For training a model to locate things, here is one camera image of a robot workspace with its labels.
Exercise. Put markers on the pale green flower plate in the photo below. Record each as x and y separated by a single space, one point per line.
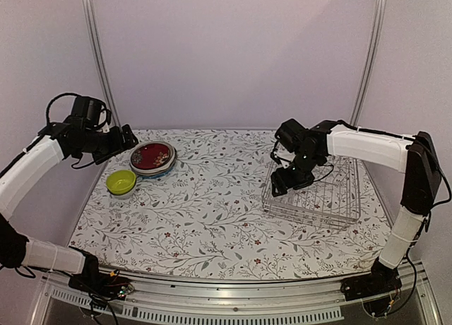
141 174

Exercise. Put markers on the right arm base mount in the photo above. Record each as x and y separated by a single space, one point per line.
379 280

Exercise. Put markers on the dark red patterned plate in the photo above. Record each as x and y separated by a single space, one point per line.
152 157

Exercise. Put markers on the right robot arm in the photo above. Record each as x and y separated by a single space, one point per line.
414 156

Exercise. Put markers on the blue polka dot plate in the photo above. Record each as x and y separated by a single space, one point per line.
157 176

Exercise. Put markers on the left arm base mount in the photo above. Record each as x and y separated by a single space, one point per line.
111 286

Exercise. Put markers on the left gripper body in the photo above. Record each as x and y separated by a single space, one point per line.
102 146

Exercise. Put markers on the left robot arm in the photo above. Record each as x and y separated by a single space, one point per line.
55 143

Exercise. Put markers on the white cream plate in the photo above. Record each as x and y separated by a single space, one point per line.
169 162

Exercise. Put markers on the lime green bowl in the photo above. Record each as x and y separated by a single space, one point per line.
121 182

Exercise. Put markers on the wire dish rack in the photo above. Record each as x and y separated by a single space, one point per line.
332 201

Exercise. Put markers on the floral tablecloth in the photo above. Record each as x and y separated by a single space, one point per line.
205 218

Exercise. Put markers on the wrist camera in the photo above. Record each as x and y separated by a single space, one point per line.
290 134
88 108

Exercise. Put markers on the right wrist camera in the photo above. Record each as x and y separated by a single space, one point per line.
290 134

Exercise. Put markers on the front aluminium rail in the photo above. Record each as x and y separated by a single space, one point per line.
159 299

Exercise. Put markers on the white small bowl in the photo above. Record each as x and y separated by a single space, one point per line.
126 195

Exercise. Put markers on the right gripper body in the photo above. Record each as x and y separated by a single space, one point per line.
301 174

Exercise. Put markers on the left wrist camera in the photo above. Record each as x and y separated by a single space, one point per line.
88 108

